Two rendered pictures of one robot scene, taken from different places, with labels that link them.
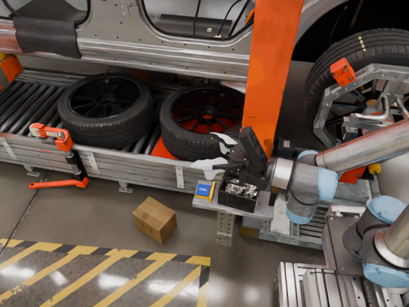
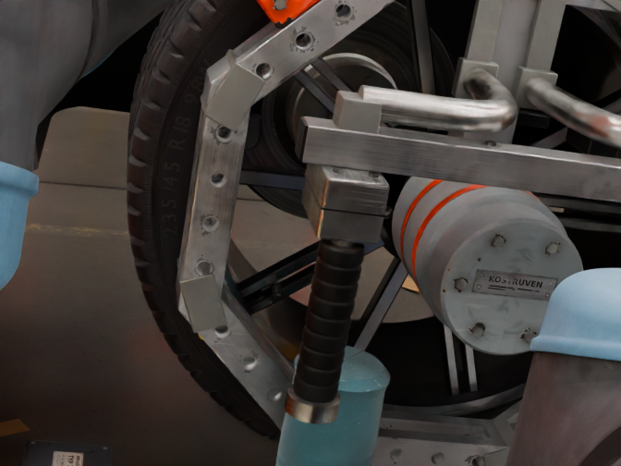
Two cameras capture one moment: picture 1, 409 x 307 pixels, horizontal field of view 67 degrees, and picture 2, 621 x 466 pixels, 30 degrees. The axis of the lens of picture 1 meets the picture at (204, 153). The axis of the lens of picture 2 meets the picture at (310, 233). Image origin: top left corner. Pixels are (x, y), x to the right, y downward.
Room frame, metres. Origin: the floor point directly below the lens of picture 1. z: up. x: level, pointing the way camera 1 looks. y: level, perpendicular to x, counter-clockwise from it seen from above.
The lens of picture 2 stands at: (0.21, -0.26, 1.18)
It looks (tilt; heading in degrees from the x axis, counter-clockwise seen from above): 18 degrees down; 337
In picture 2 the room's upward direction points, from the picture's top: 10 degrees clockwise
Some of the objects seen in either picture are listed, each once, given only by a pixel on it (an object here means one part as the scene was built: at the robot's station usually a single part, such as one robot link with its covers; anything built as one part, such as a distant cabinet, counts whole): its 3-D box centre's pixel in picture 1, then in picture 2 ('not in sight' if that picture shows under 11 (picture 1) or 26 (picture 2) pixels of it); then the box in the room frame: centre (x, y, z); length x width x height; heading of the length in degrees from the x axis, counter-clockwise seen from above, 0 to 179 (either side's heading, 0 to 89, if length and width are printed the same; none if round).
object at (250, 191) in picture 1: (239, 191); not in sight; (0.99, -0.18, 0.51); 0.20 x 0.14 x 0.13; 71
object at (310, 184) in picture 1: (311, 181); not in sight; (0.49, -0.27, 1.21); 0.11 x 0.08 x 0.09; 70
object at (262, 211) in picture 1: (234, 199); not in sight; (0.99, -0.16, 0.44); 0.43 x 0.17 x 0.03; 78
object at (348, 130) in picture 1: (349, 129); (343, 192); (1.01, -0.63, 0.93); 0.09 x 0.05 x 0.05; 168
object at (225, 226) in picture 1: (226, 220); not in sight; (1.00, -0.13, 0.21); 0.10 x 0.10 x 0.42; 78
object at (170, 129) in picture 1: (207, 122); not in sight; (1.69, -0.02, 0.39); 0.66 x 0.66 x 0.24
